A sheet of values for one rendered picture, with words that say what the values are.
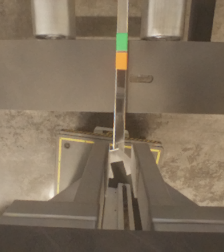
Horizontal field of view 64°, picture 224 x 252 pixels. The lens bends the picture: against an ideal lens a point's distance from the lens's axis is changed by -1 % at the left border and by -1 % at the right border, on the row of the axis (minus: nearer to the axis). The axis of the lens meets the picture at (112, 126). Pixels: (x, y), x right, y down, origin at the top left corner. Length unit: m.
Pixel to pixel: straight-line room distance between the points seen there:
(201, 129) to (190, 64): 1.38
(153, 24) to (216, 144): 1.34
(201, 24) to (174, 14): 0.18
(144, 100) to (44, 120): 1.36
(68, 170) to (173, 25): 1.05
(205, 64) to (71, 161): 1.10
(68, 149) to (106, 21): 0.92
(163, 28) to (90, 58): 0.31
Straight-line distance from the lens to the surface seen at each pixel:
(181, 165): 1.68
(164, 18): 0.52
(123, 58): 0.23
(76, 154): 1.22
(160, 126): 1.50
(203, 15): 0.70
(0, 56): 0.28
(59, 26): 0.53
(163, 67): 0.24
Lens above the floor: 1.40
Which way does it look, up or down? 74 degrees down
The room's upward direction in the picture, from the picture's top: 174 degrees counter-clockwise
